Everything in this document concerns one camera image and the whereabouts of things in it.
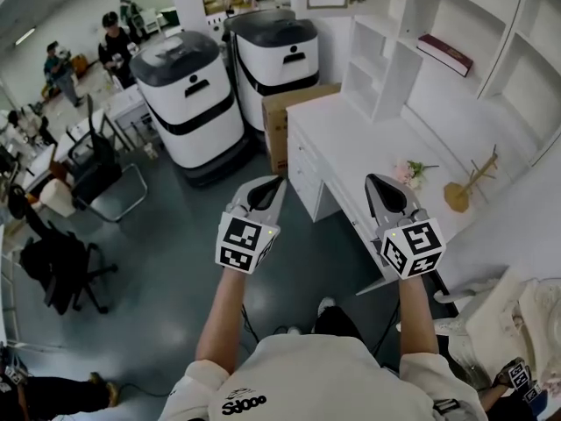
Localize dark red book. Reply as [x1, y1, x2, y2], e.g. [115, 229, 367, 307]
[415, 32, 474, 78]

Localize black metal-frame chair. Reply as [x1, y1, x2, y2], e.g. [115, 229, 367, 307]
[67, 94, 149, 224]

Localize person's right forearm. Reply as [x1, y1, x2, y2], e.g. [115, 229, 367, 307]
[396, 274, 440, 375]

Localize white shelf cabinet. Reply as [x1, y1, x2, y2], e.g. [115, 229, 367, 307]
[339, 0, 561, 168]

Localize black cable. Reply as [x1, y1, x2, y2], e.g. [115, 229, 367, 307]
[372, 298, 401, 361]
[239, 303, 264, 346]

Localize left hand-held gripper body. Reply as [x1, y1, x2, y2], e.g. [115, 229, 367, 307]
[214, 199, 281, 275]

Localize wooden branch stand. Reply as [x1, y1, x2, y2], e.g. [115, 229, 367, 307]
[443, 145, 501, 213]

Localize white machine with dark lid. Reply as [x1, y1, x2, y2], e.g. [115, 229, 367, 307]
[223, 9, 321, 133]
[129, 31, 246, 188]

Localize brown cardboard box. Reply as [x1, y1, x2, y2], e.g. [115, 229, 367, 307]
[261, 83, 342, 175]

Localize black office chair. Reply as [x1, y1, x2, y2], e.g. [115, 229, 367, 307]
[19, 230, 119, 316]

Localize white desk with drawers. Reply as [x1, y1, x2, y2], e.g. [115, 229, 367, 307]
[285, 96, 561, 297]

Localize white round stool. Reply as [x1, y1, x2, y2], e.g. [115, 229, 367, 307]
[39, 177, 78, 218]

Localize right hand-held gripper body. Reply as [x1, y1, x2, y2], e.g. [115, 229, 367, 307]
[375, 208, 447, 280]

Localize white ornate chair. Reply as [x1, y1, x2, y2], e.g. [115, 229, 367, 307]
[433, 268, 561, 394]

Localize person's left forearm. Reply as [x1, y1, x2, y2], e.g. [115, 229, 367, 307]
[195, 266, 247, 375]

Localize person's white shirt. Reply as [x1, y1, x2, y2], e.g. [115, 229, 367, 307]
[157, 333, 486, 421]

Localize white table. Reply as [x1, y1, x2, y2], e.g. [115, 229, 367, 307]
[54, 110, 110, 166]
[103, 86, 153, 151]

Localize person's black trousers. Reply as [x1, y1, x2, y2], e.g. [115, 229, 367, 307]
[313, 305, 365, 342]

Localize pink flower bouquet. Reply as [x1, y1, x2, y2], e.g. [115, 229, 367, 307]
[394, 159, 439, 191]

